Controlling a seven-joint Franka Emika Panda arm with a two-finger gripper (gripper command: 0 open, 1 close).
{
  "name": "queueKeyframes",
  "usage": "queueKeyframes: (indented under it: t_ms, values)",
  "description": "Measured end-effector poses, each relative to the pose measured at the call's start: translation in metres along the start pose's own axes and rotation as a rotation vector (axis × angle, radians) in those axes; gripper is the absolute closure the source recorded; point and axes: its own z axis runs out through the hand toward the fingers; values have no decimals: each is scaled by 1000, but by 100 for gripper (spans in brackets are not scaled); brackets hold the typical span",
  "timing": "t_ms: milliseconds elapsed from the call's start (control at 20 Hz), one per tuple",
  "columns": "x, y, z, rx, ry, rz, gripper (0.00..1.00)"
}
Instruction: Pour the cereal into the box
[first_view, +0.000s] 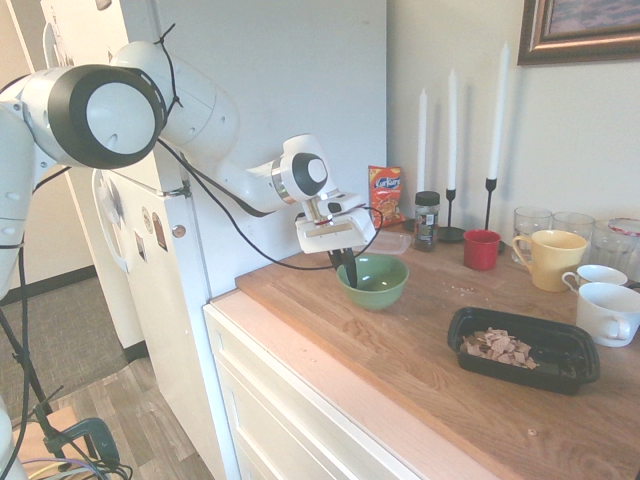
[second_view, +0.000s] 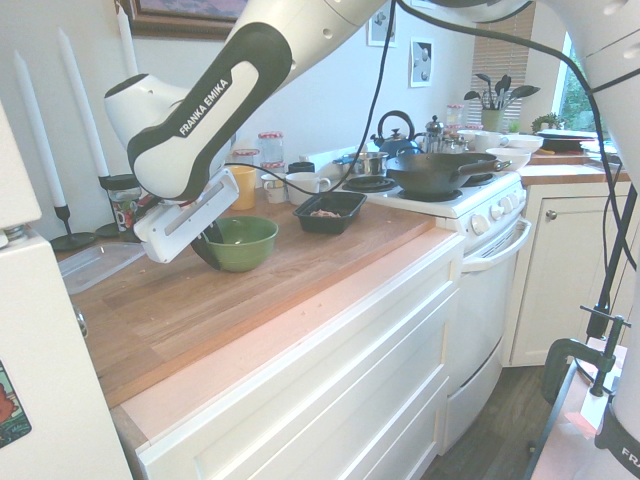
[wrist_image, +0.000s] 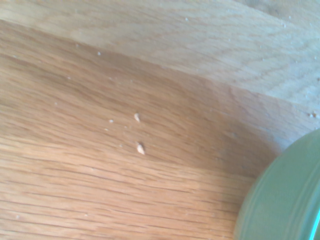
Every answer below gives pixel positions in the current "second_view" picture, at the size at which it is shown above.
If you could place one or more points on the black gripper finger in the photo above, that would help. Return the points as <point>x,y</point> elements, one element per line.
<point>207,256</point>
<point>214,234</point>

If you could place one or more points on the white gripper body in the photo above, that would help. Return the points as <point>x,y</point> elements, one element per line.
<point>190,220</point>

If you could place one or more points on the green ceramic bowl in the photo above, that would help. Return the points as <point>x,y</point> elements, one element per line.
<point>247,250</point>

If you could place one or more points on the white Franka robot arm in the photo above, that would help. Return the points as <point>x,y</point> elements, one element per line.
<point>210,115</point>

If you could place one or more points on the yellow cup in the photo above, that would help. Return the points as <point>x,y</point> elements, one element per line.
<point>245,192</point>

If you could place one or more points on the patterned jar black lid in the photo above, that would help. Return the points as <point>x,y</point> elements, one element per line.
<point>122,205</point>

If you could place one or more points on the small patterned mug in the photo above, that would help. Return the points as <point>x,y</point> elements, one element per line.
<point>274,193</point>

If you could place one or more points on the short jar red checkered lid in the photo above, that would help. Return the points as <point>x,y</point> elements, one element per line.
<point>246,157</point>
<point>273,167</point>

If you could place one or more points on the large white mug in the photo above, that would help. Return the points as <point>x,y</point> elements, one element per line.
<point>302,190</point>

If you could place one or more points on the tall jar red checkered lid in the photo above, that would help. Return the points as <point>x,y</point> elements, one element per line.
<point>271,149</point>

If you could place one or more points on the clear plastic container lid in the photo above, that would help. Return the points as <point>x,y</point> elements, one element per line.
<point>95,265</point>

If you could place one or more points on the dark mug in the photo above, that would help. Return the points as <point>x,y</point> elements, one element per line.
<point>301,167</point>

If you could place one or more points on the black plastic food tray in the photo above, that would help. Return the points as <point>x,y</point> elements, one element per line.
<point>325,225</point>

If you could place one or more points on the long white candle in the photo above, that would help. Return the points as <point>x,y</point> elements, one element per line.
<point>85,105</point>
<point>42,135</point>
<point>127,45</point>

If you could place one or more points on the white drawer cabinet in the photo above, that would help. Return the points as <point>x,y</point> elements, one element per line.
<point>310,380</point>

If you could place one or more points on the black coil burner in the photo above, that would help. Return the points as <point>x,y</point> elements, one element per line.
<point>367,184</point>

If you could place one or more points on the stainless steel pot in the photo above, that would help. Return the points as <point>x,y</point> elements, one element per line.
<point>370,163</point>

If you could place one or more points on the dark framed painting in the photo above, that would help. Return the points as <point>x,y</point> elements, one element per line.
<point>175,20</point>

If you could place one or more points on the black wok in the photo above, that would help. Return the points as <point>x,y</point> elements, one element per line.
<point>430,175</point>

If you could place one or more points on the glass french press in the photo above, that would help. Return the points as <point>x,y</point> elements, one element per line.
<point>434,137</point>

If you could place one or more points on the colourful fridge magnet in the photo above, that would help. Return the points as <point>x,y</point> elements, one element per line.
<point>12,407</point>

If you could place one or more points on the distant jar red lid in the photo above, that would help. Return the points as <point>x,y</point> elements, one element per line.
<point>455,117</point>

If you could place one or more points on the white stove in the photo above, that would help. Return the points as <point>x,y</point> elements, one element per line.
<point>482,300</point>

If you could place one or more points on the white cup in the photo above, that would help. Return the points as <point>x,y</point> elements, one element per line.
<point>487,142</point>

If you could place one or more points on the pale green utensil holder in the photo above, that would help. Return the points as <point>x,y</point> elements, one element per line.
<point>492,121</point>

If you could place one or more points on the wide white bowl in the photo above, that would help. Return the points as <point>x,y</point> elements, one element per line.
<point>507,159</point>

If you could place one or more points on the wooden window blinds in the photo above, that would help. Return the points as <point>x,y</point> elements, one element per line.
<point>500,55</point>

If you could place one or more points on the metal cabinet knob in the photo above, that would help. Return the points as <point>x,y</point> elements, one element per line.
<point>551,215</point>

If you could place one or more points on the white cabinet door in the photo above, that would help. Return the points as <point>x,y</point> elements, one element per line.
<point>560,280</point>

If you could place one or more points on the small green plant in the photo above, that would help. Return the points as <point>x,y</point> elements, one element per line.
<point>546,121</point>

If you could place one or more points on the black pan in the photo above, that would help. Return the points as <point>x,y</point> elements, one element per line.
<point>565,142</point>

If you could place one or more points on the dark green c-clamp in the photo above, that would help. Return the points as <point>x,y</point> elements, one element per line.
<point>555,360</point>

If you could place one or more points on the robot mounting table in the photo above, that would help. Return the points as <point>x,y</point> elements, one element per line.
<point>565,435</point>

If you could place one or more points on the small wall photo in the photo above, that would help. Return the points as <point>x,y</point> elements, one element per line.
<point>386,31</point>

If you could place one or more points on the large wall photo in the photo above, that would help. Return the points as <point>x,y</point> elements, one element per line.
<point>421,62</point>

